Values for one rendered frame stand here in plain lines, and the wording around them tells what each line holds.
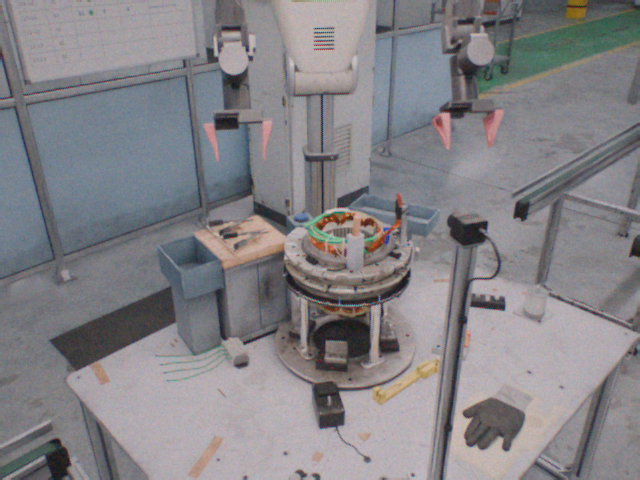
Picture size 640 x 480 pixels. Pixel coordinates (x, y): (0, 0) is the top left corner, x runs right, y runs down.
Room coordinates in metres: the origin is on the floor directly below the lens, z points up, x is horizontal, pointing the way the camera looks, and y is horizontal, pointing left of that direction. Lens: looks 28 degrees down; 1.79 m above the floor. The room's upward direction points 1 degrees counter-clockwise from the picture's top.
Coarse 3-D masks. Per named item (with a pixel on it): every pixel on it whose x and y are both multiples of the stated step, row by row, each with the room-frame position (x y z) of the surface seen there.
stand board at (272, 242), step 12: (216, 228) 1.43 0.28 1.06; (252, 228) 1.43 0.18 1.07; (264, 228) 1.43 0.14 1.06; (204, 240) 1.36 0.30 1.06; (216, 240) 1.36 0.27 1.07; (228, 240) 1.36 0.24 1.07; (252, 240) 1.36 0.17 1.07; (264, 240) 1.36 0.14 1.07; (276, 240) 1.36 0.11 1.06; (216, 252) 1.29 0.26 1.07; (228, 252) 1.29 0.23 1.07; (240, 252) 1.29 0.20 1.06; (252, 252) 1.29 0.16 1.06; (264, 252) 1.31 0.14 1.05; (276, 252) 1.33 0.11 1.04; (228, 264) 1.25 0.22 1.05
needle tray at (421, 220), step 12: (360, 204) 1.63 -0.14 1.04; (372, 204) 1.64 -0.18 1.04; (384, 204) 1.62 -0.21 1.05; (408, 204) 1.58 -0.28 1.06; (372, 216) 1.53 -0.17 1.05; (384, 216) 1.51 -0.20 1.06; (408, 216) 1.58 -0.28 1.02; (420, 216) 1.56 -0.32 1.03; (432, 216) 1.49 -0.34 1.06; (408, 228) 1.47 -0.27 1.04; (420, 228) 1.46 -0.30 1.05; (432, 228) 1.49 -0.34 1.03
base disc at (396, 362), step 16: (320, 320) 1.35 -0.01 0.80; (368, 320) 1.35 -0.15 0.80; (400, 320) 1.35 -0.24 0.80; (288, 336) 1.28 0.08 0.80; (400, 336) 1.28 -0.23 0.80; (288, 352) 1.21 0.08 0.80; (384, 352) 1.21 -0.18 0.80; (400, 352) 1.21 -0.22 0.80; (304, 368) 1.15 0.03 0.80; (352, 368) 1.15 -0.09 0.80; (384, 368) 1.14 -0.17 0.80; (400, 368) 1.14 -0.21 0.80; (352, 384) 1.09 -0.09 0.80; (368, 384) 1.09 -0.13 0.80
